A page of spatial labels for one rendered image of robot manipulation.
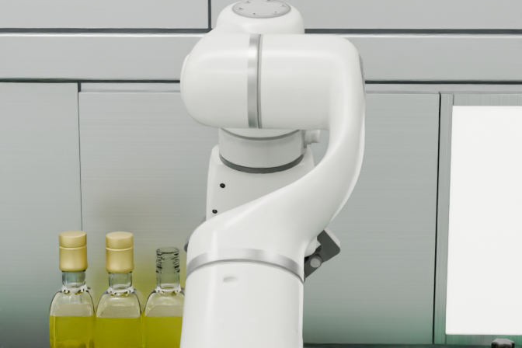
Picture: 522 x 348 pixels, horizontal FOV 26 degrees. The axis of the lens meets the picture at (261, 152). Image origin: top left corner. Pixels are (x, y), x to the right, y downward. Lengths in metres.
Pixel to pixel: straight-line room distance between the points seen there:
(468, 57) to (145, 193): 0.46
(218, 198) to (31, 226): 0.60
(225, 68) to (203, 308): 0.19
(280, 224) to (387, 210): 0.71
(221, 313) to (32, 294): 0.85
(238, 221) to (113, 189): 0.73
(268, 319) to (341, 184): 0.12
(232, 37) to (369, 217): 0.66
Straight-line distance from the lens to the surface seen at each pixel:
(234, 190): 1.00
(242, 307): 0.76
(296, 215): 0.80
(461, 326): 1.56
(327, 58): 0.86
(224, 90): 0.86
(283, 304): 0.78
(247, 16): 0.93
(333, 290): 1.52
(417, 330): 1.55
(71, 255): 1.39
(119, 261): 1.38
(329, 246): 1.04
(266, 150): 0.96
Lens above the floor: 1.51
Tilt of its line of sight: 11 degrees down
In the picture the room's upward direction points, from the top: straight up
